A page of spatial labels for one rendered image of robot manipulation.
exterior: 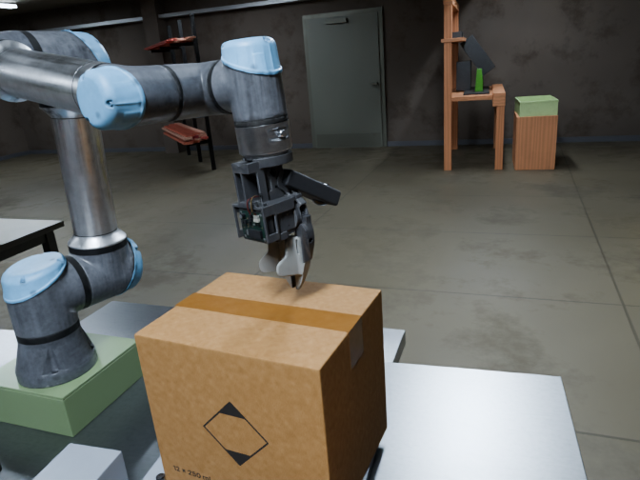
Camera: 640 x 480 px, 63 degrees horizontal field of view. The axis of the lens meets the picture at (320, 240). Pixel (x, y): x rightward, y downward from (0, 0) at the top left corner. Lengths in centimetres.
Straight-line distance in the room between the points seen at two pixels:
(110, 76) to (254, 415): 47
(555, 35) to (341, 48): 320
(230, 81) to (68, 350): 66
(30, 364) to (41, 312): 11
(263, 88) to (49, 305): 62
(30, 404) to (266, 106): 77
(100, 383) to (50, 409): 10
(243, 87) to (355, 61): 829
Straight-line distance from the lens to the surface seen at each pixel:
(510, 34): 869
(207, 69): 77
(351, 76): 901
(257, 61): 71
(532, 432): 104
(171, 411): 85
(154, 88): 71
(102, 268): 116
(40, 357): 115
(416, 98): 884
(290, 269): 77
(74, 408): 115
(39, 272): 110
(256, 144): 71
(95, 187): 113
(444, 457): 97
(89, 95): 71
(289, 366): 67
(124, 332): 150
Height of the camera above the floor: 147
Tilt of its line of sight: 19 degrees down
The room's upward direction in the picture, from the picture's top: 5 degrees counter-clockwise
